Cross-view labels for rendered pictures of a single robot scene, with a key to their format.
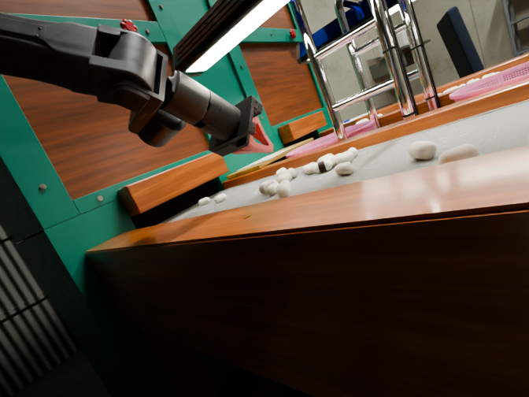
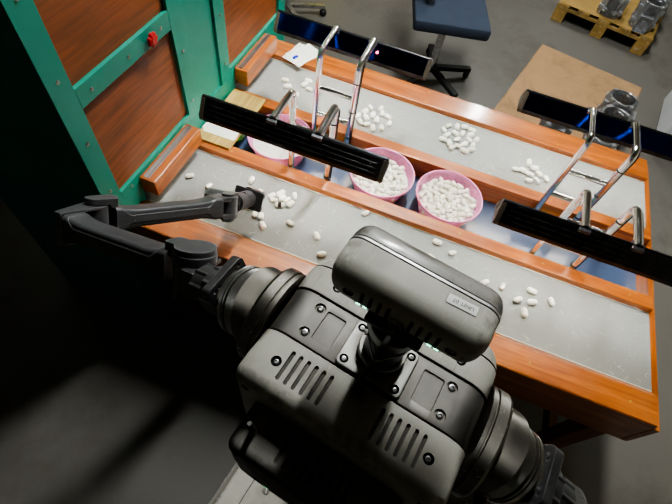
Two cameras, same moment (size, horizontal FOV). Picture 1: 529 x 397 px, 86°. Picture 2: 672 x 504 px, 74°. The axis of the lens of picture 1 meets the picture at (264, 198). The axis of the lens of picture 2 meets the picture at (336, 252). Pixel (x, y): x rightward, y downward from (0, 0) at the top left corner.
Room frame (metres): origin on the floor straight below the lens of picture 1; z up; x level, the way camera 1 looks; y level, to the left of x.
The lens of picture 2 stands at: (-0.47, 0.23, 2.05)
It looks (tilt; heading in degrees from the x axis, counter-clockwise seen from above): 57 degrees down; 327
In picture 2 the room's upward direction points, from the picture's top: 11 degrees clockwise
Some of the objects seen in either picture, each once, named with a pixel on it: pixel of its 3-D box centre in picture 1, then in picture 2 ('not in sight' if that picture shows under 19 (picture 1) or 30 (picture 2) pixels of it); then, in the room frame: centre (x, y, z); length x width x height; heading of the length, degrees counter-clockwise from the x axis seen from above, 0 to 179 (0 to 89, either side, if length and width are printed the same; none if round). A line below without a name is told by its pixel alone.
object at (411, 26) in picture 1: (394, 61); (341, 94); (0.85, -0.50, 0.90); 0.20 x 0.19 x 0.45; 46
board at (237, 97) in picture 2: (273, 157); (231, 118); (0.98, -0.08, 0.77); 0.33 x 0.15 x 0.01; 136
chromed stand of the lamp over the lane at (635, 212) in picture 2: not in sight; (572, 255); (-0.12, -0.92, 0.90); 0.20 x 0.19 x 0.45; 46
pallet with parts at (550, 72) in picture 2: not in sight; (570, 100); (1.16, -2.53, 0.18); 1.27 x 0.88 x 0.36; 125
